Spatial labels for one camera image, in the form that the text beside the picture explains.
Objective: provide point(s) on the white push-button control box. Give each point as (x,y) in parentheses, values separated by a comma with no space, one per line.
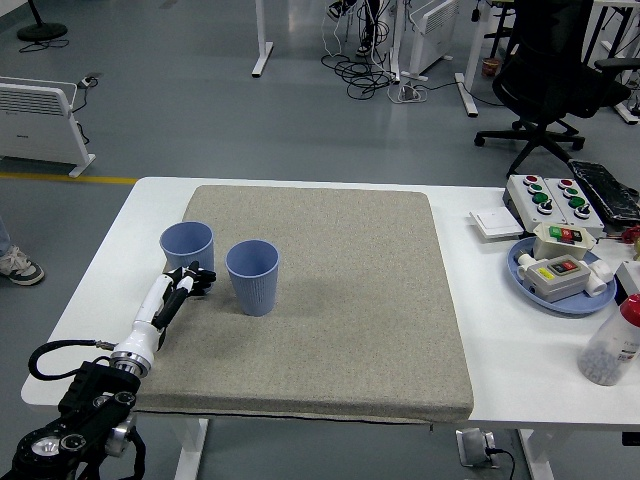
(525,200)
(590,215)

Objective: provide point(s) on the blue ribbed cup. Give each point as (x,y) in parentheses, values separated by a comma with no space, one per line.
(255,295)
(187,247)

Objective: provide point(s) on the black office chair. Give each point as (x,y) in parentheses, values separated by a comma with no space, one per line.
(550,60)

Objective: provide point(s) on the grey yellow-red switch box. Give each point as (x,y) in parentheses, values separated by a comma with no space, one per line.
(557,282)

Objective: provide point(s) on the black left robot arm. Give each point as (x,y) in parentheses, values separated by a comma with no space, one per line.
(90,410)

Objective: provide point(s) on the black wrapped keyboard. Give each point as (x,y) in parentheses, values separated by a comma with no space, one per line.
(607,192)

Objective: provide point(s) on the red-capped plastic screw bottle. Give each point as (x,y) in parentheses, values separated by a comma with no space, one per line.
(610,350)

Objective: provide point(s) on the white green-red switch box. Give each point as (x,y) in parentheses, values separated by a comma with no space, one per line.
(560,245)

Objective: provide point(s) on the grey-brown mat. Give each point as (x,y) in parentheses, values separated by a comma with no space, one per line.
(325,310)

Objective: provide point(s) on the grey power box under table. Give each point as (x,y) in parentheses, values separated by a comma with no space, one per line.
(475,447)

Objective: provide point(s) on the white table leg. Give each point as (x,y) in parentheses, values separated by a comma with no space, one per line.
(536,455)
(190,450)

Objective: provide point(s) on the blue plate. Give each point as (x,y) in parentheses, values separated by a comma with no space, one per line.
(580,304)

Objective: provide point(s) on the black fan base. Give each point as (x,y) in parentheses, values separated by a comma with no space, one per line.
(42,31)

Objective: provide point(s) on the white wall switch plate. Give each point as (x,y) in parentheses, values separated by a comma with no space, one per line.
(495,224)

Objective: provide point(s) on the person's leg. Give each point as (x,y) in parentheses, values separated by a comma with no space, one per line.
(3,237)

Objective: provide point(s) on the white panel heater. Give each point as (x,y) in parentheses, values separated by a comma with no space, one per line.
(435,30)
(35,125)

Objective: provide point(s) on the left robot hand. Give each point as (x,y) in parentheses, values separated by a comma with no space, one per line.
(155,310)

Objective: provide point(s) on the person's shoe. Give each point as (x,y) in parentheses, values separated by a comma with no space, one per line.
(20,267)

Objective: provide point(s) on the brown floor cup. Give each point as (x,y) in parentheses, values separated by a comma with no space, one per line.
(491,66)

